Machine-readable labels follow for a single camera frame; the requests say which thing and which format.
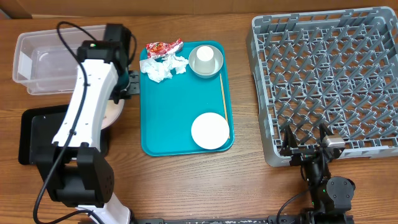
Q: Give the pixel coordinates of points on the clear plastic bin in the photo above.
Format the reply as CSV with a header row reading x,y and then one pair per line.
x,y
43,65

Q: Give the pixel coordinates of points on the grey dishwasher rack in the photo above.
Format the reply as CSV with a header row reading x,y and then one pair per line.
x,y
333,67

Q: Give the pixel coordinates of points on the white tissue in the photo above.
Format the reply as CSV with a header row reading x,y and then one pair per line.
x,y
158,71

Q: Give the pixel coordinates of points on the wooden chopstick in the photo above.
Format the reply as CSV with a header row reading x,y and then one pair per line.
x,y
224,99

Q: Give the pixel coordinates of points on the teal serving tray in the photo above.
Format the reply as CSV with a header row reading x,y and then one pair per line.
x,y
169,108

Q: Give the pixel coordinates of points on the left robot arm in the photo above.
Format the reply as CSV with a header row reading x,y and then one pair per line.
x,y
73,169

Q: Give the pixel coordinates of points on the white paper cup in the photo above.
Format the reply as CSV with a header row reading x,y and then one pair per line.
x,y
205,59

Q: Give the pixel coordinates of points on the small white plate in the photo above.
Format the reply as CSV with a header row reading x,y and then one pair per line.
x,y
210,131

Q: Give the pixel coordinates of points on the grey bowl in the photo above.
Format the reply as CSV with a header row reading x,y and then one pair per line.
x,y
218,62

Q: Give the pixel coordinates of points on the red snack wrapper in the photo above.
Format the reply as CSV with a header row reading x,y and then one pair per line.
x,y
157,50

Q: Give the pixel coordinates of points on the large white plate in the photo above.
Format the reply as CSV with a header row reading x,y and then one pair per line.
x,y
112,113

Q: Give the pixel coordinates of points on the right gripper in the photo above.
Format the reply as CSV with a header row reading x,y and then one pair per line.
x,y
301,155

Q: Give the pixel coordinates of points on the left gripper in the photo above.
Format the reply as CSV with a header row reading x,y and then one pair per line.
x,y
135,79

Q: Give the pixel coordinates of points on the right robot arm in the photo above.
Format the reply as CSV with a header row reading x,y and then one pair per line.
x,y
331,196

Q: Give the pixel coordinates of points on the black rectangular tray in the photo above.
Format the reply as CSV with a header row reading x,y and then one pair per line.
x,y
38,127

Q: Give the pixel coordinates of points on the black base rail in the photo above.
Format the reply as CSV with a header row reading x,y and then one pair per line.
x,y
202,221

